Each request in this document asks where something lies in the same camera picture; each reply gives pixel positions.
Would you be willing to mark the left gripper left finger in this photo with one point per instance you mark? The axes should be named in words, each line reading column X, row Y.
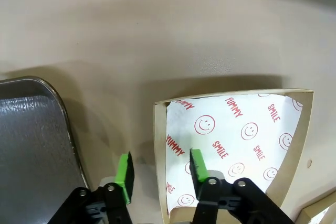
column 123, row 176

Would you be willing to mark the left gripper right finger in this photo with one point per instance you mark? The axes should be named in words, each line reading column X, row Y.
column 200, row 166

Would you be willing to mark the brown cardboard food box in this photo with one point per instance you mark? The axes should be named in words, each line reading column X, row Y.
column 312, row 212
column 160, row 155

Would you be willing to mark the dark rectangular serving tray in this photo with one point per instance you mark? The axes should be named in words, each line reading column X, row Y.
column 31, row 142

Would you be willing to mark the white printed paper liner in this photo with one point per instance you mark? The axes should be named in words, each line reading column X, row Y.
column 328, row 212
column 236, row 142

